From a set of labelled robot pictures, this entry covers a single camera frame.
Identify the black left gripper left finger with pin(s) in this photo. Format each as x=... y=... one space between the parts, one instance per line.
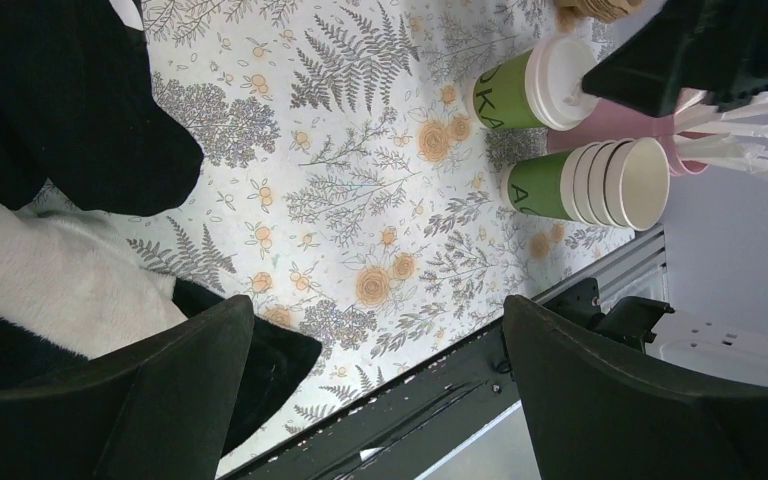
x=159 y=408

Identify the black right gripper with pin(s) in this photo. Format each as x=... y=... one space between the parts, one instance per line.
x=720 y=47

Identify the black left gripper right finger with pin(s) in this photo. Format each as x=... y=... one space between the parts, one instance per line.
x=597 y=409

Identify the white plastic cup lid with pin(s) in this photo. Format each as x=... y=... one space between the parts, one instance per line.
x=553 y=82

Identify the brown cardboard cup carrier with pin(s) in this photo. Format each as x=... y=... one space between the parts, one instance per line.
x=606 y=11

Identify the pink cup of stirrers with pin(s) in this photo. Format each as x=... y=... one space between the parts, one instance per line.
x=695 y=137

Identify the stack of green paper cups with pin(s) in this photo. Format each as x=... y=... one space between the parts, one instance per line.
x=617 y=183

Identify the floral table mat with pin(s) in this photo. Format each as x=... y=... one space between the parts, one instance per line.
x=344 y=189

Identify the black white checkered blanket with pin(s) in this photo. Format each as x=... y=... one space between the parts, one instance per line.
x=80 y=133

